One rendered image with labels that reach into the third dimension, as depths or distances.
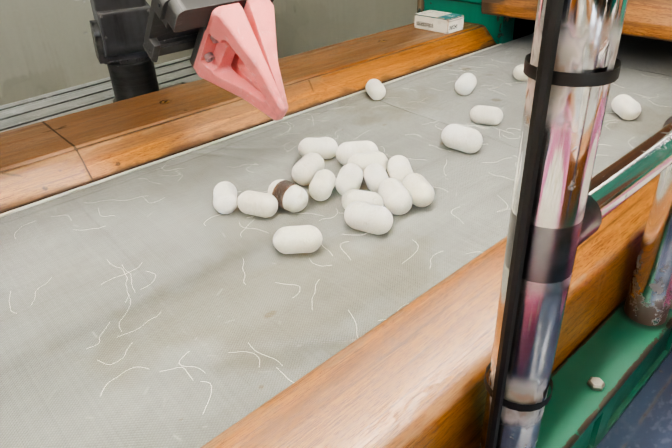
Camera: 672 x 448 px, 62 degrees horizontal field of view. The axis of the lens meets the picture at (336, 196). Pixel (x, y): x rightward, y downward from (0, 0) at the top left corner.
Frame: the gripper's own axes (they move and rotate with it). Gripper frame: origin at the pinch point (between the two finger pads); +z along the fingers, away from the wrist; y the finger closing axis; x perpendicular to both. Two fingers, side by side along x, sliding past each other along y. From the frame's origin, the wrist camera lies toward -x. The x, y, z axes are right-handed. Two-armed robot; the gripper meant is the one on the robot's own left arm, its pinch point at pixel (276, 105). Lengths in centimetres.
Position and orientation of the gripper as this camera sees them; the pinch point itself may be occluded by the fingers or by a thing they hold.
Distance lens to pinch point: 40.3
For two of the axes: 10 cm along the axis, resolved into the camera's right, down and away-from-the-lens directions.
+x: -4.0, 4.4, 8.0
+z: 5.3, 8.2, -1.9
